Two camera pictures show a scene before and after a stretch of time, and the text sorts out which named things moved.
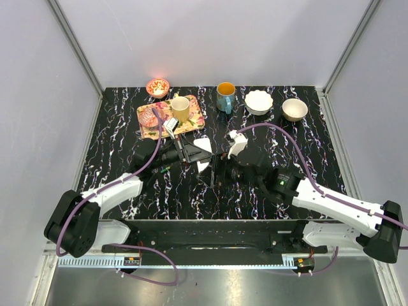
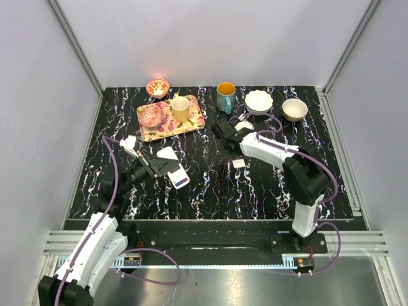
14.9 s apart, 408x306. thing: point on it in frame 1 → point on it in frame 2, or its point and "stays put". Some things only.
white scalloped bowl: [258, 102] stays put
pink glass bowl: [148, 118] stays put
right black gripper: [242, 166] → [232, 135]
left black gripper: [190, 153] → [160, 165]
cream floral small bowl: [294, 109] stays put
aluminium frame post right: [322, 92] stays put
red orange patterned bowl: [157, 88] stays put
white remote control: [204, 143] → [178, 176]
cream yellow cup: [180, 108] stays put
